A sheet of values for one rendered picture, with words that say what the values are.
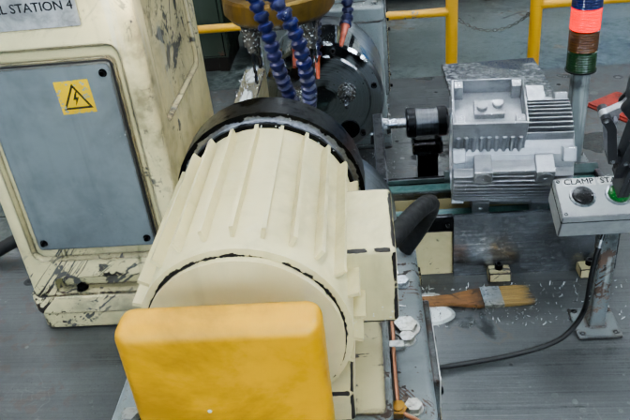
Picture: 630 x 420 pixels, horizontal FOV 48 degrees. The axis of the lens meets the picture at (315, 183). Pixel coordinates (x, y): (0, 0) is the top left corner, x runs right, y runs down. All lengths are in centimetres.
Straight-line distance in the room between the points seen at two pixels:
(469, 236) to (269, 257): 83
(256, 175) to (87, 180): 62
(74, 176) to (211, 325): 75
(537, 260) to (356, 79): 49
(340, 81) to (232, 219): 95
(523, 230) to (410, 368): 67
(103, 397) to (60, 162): 38
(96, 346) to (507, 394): 70
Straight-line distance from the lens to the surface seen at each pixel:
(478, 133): 119
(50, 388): 127
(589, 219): 107
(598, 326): 125
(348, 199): 60
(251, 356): 44
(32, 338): 139
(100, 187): 115
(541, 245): 132
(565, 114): 125
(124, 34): 103
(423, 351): 67
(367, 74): 143
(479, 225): 127
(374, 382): 63
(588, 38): 154
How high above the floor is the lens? 163
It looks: 31 degrees down
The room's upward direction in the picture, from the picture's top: 6 degrees counter-clockwise
